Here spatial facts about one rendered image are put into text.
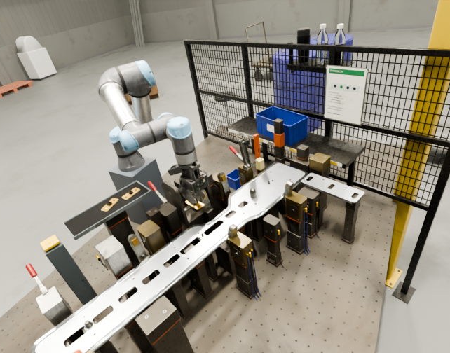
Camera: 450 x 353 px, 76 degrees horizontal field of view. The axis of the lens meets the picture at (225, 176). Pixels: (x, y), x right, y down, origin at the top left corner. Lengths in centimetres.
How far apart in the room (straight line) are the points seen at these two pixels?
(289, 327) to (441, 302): 133
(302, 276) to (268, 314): 25
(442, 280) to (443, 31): 166
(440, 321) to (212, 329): 150
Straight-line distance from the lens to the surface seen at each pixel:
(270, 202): 143
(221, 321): 141
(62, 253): 138
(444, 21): 157
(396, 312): 234
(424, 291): 249
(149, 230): 131
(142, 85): 136
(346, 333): 139
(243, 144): 153
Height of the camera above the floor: 192
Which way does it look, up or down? 34 degrees down
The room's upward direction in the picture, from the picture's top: 10 degrees counter-clockwise
